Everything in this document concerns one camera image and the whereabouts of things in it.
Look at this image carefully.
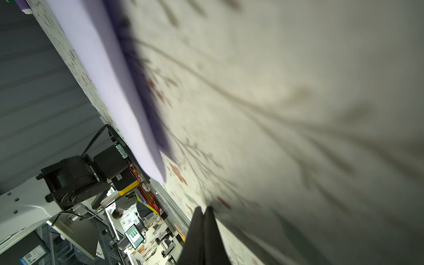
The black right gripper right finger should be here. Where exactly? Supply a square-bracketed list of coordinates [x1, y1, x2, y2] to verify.
[203, 206, 231, 265]

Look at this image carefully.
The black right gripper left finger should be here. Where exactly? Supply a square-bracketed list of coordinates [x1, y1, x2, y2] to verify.
[177, 206, 204, 265]

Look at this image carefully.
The light lavender paper sheet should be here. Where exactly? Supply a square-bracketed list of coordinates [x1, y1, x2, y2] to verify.
[47, 1, 167, 183]

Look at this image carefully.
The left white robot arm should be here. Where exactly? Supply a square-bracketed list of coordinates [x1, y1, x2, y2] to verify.
[1, 155, 109, 240]

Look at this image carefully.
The computer monitor in background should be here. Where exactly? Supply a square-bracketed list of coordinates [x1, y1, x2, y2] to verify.
[125, 224, 145, 250]

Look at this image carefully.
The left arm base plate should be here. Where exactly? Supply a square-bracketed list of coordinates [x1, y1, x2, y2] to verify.
[82, 124, 150, 196]

